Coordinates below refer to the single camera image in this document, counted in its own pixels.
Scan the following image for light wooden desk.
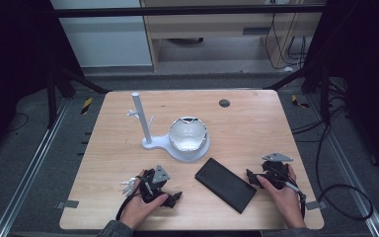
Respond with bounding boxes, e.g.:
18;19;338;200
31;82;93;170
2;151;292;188
140;0;327;72

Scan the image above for white cable plug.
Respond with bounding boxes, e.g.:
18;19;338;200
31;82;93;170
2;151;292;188
120;177;138;196

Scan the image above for thin black floor cable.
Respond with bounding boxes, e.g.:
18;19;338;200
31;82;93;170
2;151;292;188
5;113;30;133

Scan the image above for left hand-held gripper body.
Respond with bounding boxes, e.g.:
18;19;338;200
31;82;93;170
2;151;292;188
139;164;172;203

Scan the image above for dark curtain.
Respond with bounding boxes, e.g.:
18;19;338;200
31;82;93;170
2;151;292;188
304;0;379;179
0;0;83;159

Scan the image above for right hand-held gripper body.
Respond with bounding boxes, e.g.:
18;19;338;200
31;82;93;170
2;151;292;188
261;151;294;191

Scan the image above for grey tape piece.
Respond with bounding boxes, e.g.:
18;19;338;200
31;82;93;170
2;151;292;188
56;199;80;209
305;200;328;211

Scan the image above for looped black floor cable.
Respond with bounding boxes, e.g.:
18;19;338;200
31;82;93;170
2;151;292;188
315;124;375;221

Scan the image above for white cabinet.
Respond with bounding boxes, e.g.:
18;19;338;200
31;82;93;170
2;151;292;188
49;0;154;68

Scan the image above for black leather wallet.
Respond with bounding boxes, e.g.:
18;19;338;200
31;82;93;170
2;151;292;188
194;157;258;214

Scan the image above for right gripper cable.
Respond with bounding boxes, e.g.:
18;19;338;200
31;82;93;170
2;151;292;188
274;177;308;220

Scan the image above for white stand with pole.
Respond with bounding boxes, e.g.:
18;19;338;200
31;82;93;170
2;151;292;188
126;92;211;164

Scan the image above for black frame stand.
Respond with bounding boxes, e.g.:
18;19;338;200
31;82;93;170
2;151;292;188
45;63;112;129
263;58;332;126

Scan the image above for yellow black tape marker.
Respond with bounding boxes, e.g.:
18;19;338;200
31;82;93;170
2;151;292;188
80;97;94;116
290;94;310;109

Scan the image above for metal floor rail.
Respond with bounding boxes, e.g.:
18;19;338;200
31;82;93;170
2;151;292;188
305;95;379;237
0;98;71;237

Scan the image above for white bowl with silver rim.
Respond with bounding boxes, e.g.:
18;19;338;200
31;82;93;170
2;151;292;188
168;116;209;153

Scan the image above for hanging black cables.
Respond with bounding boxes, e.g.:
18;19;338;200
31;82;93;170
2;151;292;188
265;13;308;71

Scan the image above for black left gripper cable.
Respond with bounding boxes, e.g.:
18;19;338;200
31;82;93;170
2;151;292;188
115;192;146;221

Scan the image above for person's left hand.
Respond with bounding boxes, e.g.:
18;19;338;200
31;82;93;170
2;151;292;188
119;169;170;230

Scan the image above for black horizontal frame bar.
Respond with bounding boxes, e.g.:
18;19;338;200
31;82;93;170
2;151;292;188
52;3;327;19

